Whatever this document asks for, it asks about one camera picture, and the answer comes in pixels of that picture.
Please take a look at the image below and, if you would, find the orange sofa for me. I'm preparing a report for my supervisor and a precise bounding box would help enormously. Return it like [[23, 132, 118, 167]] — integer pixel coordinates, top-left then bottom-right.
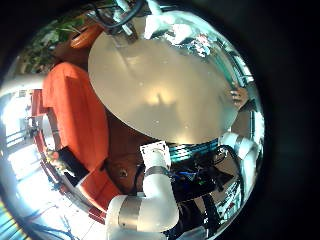
[[41, 61, 123, 212]]

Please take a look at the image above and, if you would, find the person with reddish hair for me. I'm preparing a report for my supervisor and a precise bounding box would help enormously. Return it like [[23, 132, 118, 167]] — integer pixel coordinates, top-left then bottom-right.
[[229, 84, 251, 111]]

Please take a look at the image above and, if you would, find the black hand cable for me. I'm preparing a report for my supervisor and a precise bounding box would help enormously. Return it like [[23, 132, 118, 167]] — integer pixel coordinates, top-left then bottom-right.
[[90, 2, 146, 29]]

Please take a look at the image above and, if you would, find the orange plant pot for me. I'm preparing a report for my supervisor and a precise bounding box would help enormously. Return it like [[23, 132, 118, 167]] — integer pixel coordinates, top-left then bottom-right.
[[69, 23, 104, 50]]

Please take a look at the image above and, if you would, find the black cushion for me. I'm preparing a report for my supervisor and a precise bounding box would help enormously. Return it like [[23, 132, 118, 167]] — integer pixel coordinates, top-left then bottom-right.
[[56, 146, 91, 179]]

